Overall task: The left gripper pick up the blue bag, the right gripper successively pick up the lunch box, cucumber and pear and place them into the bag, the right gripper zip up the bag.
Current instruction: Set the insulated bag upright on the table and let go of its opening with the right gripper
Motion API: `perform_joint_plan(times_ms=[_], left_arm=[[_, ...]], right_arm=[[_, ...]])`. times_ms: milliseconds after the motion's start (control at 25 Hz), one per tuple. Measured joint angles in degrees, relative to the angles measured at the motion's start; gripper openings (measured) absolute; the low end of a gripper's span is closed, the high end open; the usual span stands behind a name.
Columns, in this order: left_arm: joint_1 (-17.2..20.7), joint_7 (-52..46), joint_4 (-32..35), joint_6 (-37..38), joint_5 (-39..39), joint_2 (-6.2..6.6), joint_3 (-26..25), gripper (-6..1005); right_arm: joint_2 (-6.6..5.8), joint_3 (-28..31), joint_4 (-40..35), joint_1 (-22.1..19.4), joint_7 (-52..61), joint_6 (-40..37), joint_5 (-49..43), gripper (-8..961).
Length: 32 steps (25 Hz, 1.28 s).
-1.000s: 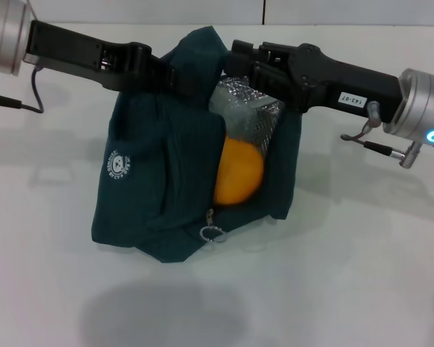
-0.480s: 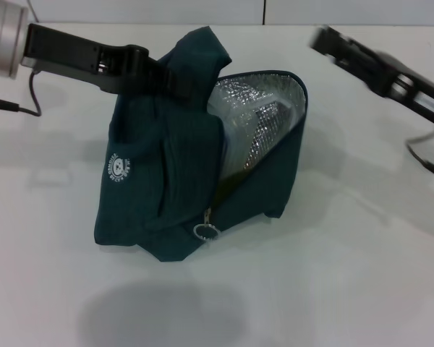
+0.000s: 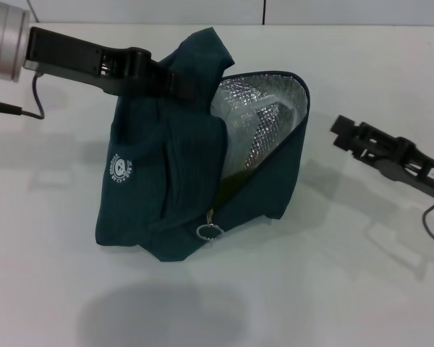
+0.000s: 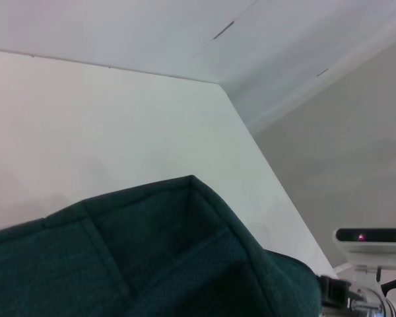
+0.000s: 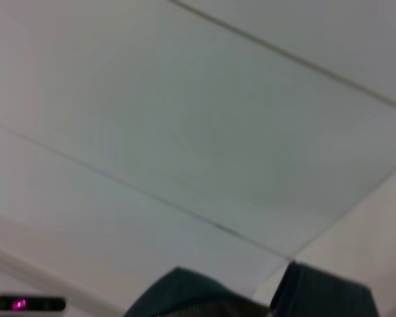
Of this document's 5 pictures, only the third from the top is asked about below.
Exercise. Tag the black grey left gripper body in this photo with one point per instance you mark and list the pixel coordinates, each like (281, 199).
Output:
(68, 54)

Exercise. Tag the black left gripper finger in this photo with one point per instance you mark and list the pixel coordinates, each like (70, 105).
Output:
(181, 85)

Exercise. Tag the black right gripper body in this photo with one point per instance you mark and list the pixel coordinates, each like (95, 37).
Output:
(426, 170)

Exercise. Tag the dark teal insulated lunch bag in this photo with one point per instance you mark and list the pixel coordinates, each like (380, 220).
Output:
(159, 173)

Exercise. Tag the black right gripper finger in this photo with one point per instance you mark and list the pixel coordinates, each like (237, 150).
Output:
(365, 150)
(376, 132)

